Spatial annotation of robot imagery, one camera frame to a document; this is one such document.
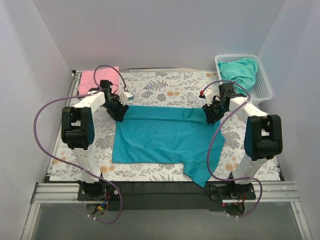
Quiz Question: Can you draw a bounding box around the teal blue t shirt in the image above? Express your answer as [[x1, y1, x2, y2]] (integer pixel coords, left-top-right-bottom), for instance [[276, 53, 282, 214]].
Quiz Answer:
[[112, 105, 225, 187]]

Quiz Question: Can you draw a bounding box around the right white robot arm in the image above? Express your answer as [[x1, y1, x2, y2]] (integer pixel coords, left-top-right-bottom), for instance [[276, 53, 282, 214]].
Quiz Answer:
[[199, 80, 283, 204]]

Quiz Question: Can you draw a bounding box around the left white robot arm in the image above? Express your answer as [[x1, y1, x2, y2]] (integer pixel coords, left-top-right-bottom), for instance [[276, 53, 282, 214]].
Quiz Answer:
[[61, 80, 134, 200]]

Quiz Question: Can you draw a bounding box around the pink folded t shirt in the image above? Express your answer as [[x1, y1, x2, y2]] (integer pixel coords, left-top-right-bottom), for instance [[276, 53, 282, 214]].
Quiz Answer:
[[77, 67, 120, 95]]

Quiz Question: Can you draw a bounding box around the floral table mat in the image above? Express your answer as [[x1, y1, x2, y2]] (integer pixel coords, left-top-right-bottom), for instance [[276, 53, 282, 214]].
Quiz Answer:
[[49, 70, 281, 182]]

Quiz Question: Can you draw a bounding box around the white plastic basket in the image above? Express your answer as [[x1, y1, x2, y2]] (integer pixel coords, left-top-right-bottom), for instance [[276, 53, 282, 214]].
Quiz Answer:
[[214, 53, 273, 105]]

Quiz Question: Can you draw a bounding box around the light green t shirt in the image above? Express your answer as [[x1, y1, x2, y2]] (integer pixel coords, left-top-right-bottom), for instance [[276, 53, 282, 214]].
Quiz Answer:
[[218, 58, 258, 92]]

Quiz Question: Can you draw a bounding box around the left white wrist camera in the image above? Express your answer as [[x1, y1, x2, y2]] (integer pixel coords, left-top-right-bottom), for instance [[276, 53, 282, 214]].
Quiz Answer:
[[119, 91, 135, 105]]

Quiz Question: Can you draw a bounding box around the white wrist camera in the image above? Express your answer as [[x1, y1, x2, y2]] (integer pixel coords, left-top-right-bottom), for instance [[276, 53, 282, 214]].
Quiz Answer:
[[199, 89, 215, 106], [119, 91, 135, 105]]

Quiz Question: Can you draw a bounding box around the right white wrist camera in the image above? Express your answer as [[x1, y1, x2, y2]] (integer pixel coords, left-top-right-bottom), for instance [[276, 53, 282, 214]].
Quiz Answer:
[[199, 89, 215, 106]]

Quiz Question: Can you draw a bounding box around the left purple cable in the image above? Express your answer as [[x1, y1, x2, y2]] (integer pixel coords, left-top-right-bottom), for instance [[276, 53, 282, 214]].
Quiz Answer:
[[33, 64, 128, 225]]

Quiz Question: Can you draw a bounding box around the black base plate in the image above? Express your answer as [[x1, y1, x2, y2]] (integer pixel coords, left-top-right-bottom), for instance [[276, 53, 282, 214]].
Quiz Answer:
[[77, 181, 257, 212]]

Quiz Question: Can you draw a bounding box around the aluminium frame rail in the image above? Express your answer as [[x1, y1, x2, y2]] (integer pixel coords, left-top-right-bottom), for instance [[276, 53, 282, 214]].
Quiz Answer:
[[31, 181, 300, 203]]

